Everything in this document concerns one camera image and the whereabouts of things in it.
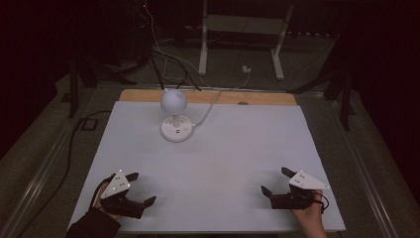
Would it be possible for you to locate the black stand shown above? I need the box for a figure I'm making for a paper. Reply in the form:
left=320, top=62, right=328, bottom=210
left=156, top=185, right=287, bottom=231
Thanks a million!
left=66, top=58, right=83, bottom=120
left=339, top=73, right=357, bottom=133

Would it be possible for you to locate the person's right hand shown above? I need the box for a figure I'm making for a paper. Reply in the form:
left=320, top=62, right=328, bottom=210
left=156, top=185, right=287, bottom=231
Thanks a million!
left=291, top=189, right=327, bottom=230

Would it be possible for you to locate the white lamp cable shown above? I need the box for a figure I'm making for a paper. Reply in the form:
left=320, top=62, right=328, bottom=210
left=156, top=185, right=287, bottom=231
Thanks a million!
left=192, top=69, right=252, bottom=129

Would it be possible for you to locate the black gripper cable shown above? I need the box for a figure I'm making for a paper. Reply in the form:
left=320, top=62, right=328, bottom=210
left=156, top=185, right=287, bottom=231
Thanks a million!
left=316, top=190, right=331, bottom=214
left=92, top=178, right=113, bottom=208

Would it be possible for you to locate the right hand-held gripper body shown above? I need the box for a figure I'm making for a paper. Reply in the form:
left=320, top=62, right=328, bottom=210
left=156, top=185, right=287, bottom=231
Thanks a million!
left=269, top=170, right=332, bottom=210

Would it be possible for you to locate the person's left hand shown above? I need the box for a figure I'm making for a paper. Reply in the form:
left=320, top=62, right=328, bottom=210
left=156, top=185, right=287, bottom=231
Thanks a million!
left=93, top=182, right=122, bottom=221

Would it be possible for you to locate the black floor cable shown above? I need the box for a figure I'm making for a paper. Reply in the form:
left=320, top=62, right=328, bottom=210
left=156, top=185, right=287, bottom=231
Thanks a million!
left=15, top=109, right=114, bottom=238

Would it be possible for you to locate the white table sheet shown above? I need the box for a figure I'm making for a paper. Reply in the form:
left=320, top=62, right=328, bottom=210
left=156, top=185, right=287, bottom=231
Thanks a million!
left=67, top=100, right=347, bottom=234

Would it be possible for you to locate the black cable bundle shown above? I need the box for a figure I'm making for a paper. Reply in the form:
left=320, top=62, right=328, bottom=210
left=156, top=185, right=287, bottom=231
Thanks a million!
left=149, top=46, right=203, bottom=92

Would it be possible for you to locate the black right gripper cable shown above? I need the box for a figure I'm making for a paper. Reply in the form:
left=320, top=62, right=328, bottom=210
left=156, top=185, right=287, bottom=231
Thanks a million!
left=316, top=190, right=331, bottom=214

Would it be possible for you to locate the white metal stand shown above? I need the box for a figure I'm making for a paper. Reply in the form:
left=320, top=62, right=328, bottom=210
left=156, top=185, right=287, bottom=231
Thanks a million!
left=197, top=0, right=295, bottom=81

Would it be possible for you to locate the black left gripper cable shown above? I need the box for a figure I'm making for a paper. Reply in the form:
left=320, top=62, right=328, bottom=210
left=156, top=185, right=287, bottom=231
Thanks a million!
left=92, top=178, right=113, bottom=208

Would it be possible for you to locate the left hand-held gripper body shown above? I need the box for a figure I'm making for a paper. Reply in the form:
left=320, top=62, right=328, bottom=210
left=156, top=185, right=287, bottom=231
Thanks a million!
left=99, top=170, right=147, bottom=220

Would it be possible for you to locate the thin white cable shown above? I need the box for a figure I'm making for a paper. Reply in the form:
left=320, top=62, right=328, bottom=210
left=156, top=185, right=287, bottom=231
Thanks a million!
left=144, top=0, right=189, bottom=82

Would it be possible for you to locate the small black floor box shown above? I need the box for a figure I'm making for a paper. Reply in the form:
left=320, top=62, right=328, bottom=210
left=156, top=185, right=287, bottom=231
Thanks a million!
left=80, top=117, right=99, bottom=131

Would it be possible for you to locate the white desk lamp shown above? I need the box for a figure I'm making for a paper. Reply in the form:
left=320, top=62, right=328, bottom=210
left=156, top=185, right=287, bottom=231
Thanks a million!
left=159, top=87, right=195, bottom=144

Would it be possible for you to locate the metal frame rail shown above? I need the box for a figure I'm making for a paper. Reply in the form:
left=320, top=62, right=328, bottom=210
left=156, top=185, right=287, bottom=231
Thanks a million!
left=0, top=130, right=87, bottom=238
left=94, top=82, right=326, bottom=97
left=325, top=98, right=402, bottom=238

